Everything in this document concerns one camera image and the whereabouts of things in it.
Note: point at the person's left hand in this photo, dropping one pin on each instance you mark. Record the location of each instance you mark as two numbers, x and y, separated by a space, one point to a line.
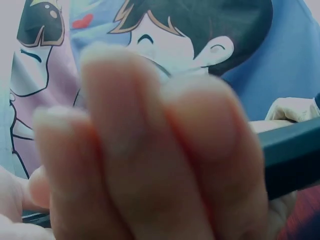
140 160

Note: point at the person's left thumb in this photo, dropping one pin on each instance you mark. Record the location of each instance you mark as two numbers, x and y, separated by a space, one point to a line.
40 187

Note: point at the dark teal bar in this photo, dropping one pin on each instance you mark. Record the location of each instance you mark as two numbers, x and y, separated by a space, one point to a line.
287 155

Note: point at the beige crumpled cloth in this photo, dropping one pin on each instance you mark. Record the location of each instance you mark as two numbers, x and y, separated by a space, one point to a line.
290 110

